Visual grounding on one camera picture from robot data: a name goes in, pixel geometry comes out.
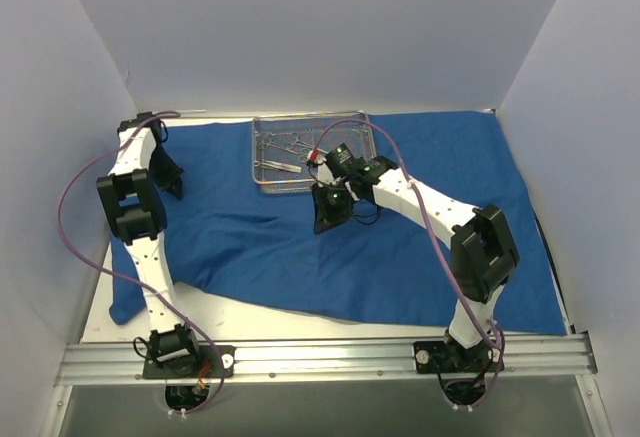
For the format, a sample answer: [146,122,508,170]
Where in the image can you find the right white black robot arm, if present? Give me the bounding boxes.
[307,149,520,370]

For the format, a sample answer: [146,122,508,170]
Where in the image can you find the steel scissors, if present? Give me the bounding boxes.
[298,147,313,163]

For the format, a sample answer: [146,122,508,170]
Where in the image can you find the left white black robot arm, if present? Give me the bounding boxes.
[96,112,202,376]

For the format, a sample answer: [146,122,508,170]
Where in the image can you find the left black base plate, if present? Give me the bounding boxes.
[142,345,236,380]

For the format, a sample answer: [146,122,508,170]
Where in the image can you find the steel forceps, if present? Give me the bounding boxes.
[282,132,313,154]
[257,133,297,154]

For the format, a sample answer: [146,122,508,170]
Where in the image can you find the aluminium front rail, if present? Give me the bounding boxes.
[55,334,597,386]

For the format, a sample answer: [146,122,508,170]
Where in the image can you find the blue surgical wrap cloth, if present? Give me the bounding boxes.
[108,110,568,337]

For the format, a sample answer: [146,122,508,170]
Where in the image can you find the steel forceps middle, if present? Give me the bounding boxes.
[282,132,313,154]

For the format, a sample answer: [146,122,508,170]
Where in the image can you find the thin black wire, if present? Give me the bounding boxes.
[349,201,384,226]

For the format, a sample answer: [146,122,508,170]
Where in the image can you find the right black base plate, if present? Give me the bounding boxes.
[413,339,504,374]

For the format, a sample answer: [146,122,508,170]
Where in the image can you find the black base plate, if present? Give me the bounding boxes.
[142,345,236,380]
[413,339,504,374]

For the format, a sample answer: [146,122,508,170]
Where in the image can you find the steel tweezers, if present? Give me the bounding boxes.
[254,160,302,174]

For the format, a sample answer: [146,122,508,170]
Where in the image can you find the wire mesh instrument tray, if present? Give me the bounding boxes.
[251,110,376,194]

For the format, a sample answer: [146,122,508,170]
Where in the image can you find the steel forceps left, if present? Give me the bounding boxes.
[257,133,297,154]

